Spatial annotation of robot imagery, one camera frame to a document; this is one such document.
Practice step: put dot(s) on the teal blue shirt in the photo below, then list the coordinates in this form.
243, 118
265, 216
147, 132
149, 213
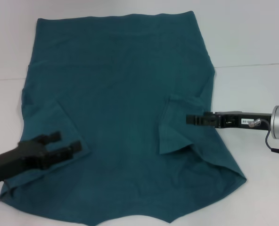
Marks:
120, 94

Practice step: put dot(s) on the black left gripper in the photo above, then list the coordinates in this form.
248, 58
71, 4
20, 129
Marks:
17, 162

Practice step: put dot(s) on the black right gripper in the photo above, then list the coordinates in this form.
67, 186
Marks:
236, 121

